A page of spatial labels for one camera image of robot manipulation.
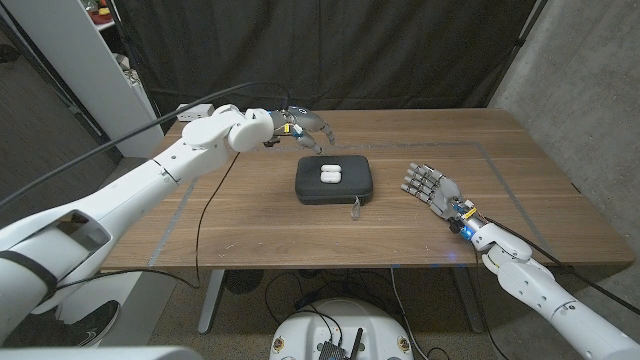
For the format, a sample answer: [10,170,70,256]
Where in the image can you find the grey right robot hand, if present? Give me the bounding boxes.
[399,162,464,220]

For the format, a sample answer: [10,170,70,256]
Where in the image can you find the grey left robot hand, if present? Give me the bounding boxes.
[269,105,337,155]

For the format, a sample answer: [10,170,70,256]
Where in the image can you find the white airpods case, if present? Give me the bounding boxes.
[319,164,343,184]

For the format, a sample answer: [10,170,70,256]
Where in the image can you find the black zippered pouch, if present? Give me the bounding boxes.
[294,154,375,222]

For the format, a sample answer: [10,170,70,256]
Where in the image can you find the grey metal table leg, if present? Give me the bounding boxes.
[197,269,226,335]
[449,267,485,335]

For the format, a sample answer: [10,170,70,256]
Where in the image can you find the black curtain backdrop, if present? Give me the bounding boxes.
[112,0,539,134]

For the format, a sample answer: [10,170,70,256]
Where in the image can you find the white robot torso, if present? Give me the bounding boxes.
[268,298,415,360]

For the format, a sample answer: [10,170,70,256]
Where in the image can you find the black module with antenna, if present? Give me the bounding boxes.
[316,327,365,360]

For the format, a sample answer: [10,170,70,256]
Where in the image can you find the white cabinet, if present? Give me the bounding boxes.
[0,0,166,159]

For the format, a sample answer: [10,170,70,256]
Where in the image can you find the black shoe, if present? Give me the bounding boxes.
[44,299,121,348]

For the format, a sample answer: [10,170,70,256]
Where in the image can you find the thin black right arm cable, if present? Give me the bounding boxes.
[472,244,511,360]

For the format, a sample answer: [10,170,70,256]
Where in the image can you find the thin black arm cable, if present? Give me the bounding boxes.
[54,152,241,291]
[472,244,511,360]

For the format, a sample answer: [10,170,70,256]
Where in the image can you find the grey floor cable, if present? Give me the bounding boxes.
[389,265,431,360]

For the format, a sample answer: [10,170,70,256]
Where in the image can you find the black floor cable bundle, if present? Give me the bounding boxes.
[263,269,396,331]

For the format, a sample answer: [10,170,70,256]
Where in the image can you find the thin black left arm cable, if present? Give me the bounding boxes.
[54,152,241,291]

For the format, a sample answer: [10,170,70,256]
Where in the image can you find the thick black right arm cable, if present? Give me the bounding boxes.
[484,217,640,316]

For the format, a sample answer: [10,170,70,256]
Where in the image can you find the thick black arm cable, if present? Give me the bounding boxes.
[484,217,640,316]
[0,81,291,211]

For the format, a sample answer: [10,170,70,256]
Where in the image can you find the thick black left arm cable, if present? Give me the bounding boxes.
[0,81,291,211]

